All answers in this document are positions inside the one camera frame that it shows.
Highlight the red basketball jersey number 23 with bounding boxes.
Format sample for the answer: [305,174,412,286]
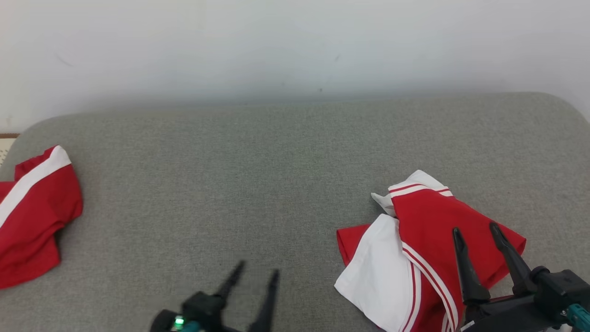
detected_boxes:
[334,170,527,332]

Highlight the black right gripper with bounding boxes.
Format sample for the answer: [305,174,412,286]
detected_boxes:
[453,222,572,332]

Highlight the red shorts with white stripe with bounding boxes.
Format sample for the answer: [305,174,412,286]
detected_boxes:
[0,145,84,290]

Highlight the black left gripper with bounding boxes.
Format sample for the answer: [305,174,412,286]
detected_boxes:
[203,261,281,332]

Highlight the black cable with teal plug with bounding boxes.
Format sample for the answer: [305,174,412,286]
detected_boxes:
[563,303,590,332]

